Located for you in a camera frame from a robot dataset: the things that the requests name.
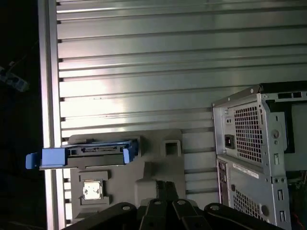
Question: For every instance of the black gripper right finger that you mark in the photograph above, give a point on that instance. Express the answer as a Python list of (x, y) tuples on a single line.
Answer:
[(189, 220)]

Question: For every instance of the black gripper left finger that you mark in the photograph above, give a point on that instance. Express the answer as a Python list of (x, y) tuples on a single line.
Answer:
[(153, 220)]

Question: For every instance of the hard disk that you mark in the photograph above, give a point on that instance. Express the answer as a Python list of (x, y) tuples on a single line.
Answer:
[(52, 157)]

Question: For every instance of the silver CPU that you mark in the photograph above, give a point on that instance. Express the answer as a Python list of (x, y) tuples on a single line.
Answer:
[(92, 190)]

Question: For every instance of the grey parts rack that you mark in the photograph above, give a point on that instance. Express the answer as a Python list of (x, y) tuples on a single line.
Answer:
[(153, 143)]

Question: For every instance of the black grey PC case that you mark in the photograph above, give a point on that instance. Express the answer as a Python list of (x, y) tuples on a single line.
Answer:
[(267, 155)]

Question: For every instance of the white blue power strip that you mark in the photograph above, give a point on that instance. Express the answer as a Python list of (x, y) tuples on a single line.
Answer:
[(16, 82)]

